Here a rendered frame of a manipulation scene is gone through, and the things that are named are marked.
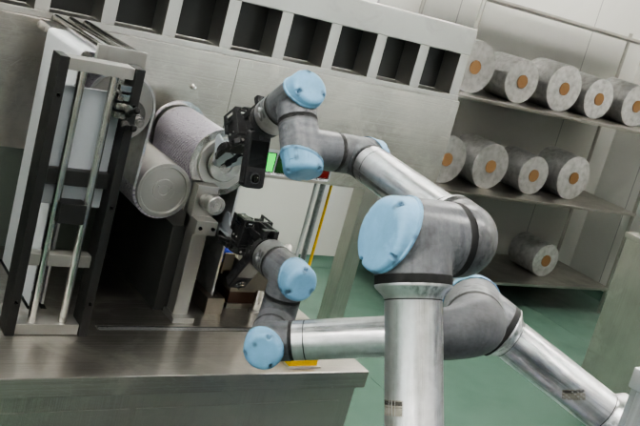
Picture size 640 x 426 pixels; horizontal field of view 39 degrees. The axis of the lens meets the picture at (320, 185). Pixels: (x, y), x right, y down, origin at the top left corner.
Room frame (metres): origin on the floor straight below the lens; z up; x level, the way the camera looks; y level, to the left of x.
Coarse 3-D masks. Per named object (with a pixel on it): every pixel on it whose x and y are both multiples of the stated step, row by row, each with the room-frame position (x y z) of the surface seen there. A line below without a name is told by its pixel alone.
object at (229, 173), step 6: (210, 156) 1.90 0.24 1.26; (210, 162) 1.89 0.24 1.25; (210, 168) 1.89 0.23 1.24; (216, 168) 1.90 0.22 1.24; (228, 168) 1.92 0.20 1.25; (234, 168) 1.93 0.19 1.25; (240, 168) 1.93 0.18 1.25; (210, 174) 1.90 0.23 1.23; (216, 174) 1.90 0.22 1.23; (222, 174) 1.91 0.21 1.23; (228, 174) 1.92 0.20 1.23; (234, 174) 1.93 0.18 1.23; (222, 180) 1.91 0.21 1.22; (228, 180) 1.92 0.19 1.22
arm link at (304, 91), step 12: (300, 72) 1.67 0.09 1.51; (312, 72) 1.69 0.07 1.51; (288, 84) 1.67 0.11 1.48; (300, 84) 1.66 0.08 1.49; (312, 84) 1.67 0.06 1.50; (276, 96) 1.69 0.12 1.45; (288, 96) 1.66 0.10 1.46; (300, 96) 1.65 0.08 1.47; (312, 96) 1.66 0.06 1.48; (324, 96) 1.69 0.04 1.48; (264, 108) 1.72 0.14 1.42; (276, 108) 1.69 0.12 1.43; (288, 108) 1.66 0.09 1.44; (300, 108) 1.66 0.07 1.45; (312, 108) 1.67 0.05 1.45; (276, 120) 1.71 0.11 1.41
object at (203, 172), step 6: (210, 144) 1.90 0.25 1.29; (204, 150) 1.90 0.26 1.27; (210, 150) 1.90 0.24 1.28; (204, 156) 1.90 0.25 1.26; (198, 162) 1.89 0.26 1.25; (204, 162) 1.90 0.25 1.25; (198, 168) 1.89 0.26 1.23; (204, 168) 1.90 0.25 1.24; (204, 174) 1.90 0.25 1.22; (204, 180) 1.90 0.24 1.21; (210, 180) 1.91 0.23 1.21; (216, 180) 1.92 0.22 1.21; (234, 180) 1.94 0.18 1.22; (222, 186) 1.93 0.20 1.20; (228, 186) 1.94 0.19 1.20
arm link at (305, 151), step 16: (304, 112) 1.65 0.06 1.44; (288, 128) 1.64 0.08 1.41; (304, 128) 1.64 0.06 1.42; (288, 144) 1.62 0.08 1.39; (304, 144) 1.62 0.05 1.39; (320, 144) 1.64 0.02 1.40; (336, 144) 1.66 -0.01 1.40; (288, 160) 1.61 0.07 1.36; (304, 160) 1.60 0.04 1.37; (320, 160) 1.62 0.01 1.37; (336, 160) 1.66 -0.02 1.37; (288, 176) 1.63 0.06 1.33; (304, 176) 1.63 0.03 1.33
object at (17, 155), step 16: (0, 160) 1.99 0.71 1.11; (16, 160) 2.01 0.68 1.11; (0, 176) 1.99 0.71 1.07; (16, 176) 2.01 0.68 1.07; (0, 192) 2.00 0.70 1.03; (0, 208) 2.00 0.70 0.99; (96, 208) 2.13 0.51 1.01; (0, 224) 2.00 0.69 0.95; (64, 224) 2.09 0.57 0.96; (0, 240) 2.01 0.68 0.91; (64, 240) 2.09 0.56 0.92
